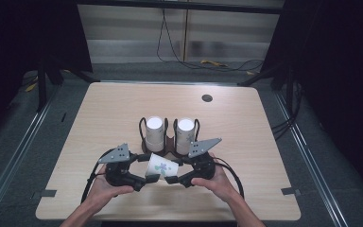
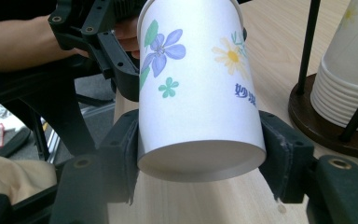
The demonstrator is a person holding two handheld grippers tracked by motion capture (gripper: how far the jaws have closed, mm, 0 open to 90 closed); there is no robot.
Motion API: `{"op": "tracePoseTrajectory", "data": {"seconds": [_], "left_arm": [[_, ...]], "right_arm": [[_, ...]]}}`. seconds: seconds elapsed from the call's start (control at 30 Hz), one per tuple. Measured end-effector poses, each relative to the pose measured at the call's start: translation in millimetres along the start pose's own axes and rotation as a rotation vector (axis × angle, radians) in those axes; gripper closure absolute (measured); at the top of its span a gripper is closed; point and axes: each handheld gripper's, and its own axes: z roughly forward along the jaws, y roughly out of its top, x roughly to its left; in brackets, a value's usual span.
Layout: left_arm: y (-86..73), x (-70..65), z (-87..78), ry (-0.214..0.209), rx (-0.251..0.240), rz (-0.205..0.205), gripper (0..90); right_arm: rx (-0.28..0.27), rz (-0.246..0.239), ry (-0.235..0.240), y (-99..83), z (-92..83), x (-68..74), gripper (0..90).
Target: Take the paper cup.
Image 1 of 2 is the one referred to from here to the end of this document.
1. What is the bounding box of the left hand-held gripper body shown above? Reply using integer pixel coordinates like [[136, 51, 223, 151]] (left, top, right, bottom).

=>
[[97, 143, 147, 192]]

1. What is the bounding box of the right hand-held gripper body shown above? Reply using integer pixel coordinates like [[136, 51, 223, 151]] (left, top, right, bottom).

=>
[[177, 137, 223, 189]]

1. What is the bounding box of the flower print paper cup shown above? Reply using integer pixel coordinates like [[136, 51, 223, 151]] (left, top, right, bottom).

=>
[[145, 152, 180, 179]]

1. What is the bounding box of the person's right hand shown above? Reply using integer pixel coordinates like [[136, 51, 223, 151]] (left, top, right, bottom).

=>
[[191, 152, 236, 203]]

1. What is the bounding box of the person's left hand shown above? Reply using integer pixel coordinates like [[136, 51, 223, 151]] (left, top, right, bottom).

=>
[[87, 164, 135, 208]]

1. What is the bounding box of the stack of white paper cups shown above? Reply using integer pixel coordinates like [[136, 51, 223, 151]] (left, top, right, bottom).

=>
[[175, 117, 196, 156], [146, 115, 165, 153]]

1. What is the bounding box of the grey tape strip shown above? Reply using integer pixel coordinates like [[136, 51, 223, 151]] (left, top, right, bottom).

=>
[[280, 186, 302, 197], [39, 188, 58, 199]]

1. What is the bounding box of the yellow scrap on floor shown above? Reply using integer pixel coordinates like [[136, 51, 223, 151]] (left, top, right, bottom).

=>
[[199, 59, 229, 68]]

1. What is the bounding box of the black metal stand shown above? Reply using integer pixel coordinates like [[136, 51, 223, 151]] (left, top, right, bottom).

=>
[[236, 61, 298, 112], [35, 56, 93, 114]]

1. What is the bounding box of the small yellow floor scrap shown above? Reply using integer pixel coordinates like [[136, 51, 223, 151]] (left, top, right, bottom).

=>
[[24, 82, 40, 94]]

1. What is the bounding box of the dark curtain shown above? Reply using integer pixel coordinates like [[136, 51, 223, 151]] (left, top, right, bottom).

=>
[[0, 0, 94, 140], [260, 0, 363, 202]]

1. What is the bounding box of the left hand-held gripper cable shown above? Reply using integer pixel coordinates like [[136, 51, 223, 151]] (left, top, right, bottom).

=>
[[80, 148, 118, 204]]

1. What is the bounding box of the hand-held gripper cable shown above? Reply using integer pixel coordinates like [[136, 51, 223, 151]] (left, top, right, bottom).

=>
[[213, 156, 246, 200], [80, 148, 118, 204]]

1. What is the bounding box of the right hand-held gripper cable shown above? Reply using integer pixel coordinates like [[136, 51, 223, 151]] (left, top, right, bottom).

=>
[[213, 156, 246, 200]]

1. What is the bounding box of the bundle of black floor cables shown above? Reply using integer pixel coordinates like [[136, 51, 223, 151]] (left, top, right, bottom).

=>
[[270, 81, 304, 140]]

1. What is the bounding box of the metal floor rail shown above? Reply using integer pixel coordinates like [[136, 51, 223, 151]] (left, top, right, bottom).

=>
[[272, 90, 352, 227], [0, 82, 61, 219]]

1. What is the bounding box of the hanging black cable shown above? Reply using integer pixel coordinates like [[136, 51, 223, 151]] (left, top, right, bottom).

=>
[[156, 8, 265, 73]]

